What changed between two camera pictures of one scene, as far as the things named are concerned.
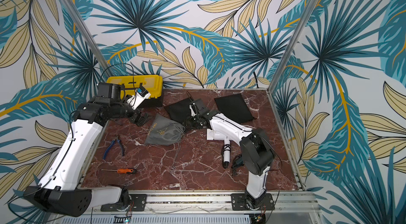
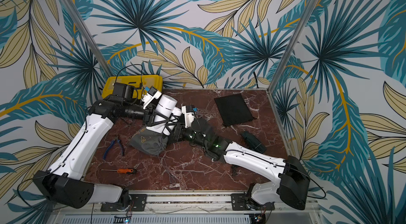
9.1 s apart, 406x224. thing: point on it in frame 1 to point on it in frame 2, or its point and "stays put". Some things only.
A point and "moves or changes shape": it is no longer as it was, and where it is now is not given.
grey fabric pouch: [163, 132] moves or changes shape
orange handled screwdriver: [122, 170] stays put
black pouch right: [235, 107] stays put
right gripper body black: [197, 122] to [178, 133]
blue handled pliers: [112, 141] stays put
